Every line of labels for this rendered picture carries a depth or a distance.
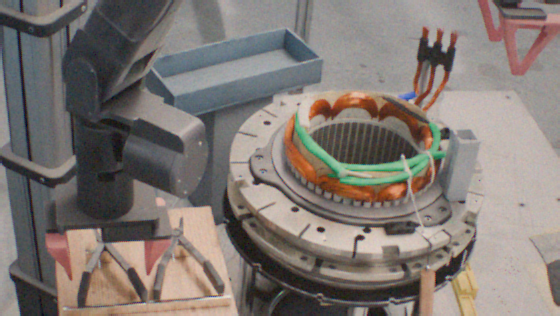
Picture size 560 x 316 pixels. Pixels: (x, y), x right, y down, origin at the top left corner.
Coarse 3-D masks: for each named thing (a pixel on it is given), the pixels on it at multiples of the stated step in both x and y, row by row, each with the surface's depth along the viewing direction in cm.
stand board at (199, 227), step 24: (192, 216) 105; (72, 240) 100; (192, 240) 102; (216, 240) 102; (72, 264) 97; (144, 264) 98; (168, 264) 98; (192, 264) 99; (216, 264) 99; (72, 288) 94; (96, 288) 94; (120, 288) 95; (168, 288) 95; (192, 288) 96; (168, 312) 93; (192, 312) 93; (216, 312) 93
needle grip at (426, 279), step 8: (424, 272) 101; (432, 272) 101; (424, 280) 101; (432, 280) 101; (424, 288) 101; (432, 288) 101; (424, 296) 102; (432, 296) 102; (424, 304) 102; (432, 304) 102; (424, 312) 103; (432, 312) 103
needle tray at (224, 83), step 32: (288, 32) 142; (160, 64) 133; (192, 64) 137; (224, 64) 139; (256, 64) 140; (288, 64) 141; (320, 64) 136; (160, 96) 129; (192, 96) 126; (224, 96) 129; (256, 96) 133; (224, 128) 135; (224, 160) 139
